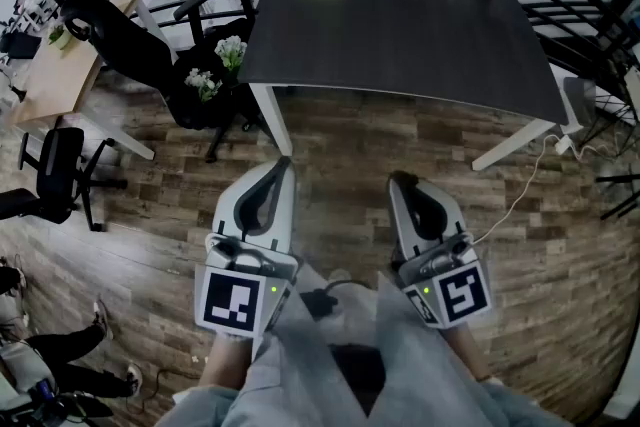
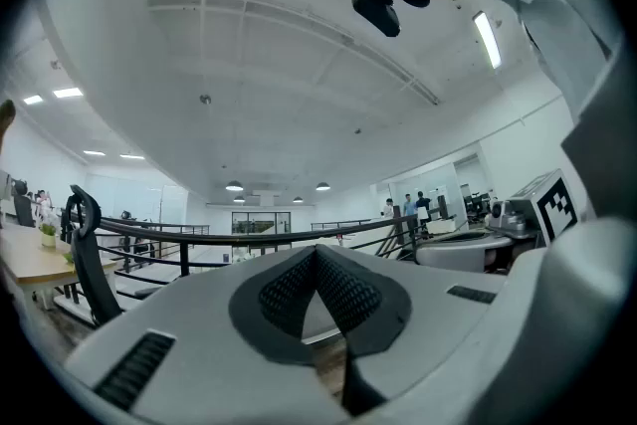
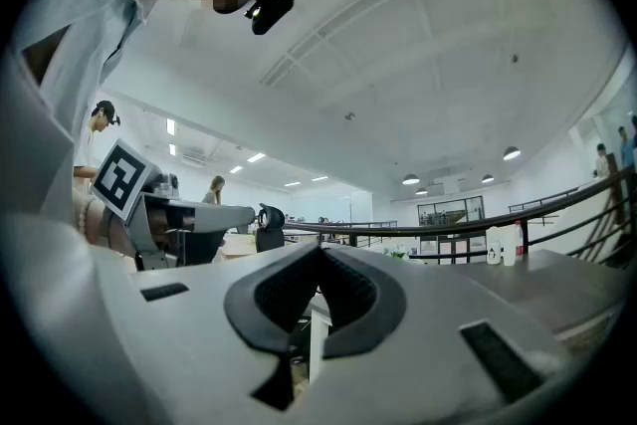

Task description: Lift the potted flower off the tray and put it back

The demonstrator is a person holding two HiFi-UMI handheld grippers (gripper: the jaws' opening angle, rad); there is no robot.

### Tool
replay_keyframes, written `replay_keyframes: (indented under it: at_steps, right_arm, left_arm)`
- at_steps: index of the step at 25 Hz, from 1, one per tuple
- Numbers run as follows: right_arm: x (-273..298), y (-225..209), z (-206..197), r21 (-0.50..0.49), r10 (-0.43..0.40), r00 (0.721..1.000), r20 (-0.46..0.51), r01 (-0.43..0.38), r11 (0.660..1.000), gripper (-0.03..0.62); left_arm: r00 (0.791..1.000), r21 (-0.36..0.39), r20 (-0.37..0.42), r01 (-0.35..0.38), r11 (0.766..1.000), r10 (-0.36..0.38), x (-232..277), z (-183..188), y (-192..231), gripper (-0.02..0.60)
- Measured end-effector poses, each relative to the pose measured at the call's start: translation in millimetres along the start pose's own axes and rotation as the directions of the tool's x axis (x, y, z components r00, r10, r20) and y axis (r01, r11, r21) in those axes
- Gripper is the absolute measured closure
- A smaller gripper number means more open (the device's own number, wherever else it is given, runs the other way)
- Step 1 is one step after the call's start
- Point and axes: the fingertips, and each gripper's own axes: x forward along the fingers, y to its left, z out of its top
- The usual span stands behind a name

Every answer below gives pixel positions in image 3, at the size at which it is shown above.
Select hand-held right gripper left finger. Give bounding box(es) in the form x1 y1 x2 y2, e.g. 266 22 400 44
97 241 322 425

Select beaded bracelet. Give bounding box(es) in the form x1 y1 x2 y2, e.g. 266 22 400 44
74 196 97 235

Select white mug with dark print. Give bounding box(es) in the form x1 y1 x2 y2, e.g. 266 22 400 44
486 226 503 267

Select plain white cup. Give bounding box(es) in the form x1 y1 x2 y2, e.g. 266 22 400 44
500 228 519 268

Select black metal railing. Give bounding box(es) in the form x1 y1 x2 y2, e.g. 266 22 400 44
282 166 637 271

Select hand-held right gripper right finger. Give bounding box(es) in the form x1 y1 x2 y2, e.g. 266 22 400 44
308 241 598 425

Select black office chair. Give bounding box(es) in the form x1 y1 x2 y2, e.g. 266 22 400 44
255 202 287 254

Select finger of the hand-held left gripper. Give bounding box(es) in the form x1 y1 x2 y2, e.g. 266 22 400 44
192 205 256 234

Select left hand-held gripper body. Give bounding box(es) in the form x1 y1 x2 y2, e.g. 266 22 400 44
89 137 200 271

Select person's left forearm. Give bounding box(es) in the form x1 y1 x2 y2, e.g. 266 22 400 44
73 192 136 261

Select black head-mounted camera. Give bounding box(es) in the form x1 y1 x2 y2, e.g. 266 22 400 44
243 0 296 36

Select person's left hand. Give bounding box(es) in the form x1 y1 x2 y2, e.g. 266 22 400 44
147 208 196 246

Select person's light blue shirt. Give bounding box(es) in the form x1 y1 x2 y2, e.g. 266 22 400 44
14 0 200 225

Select white and blue artificial flowers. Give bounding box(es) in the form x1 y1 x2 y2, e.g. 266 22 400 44
383 242 413 262

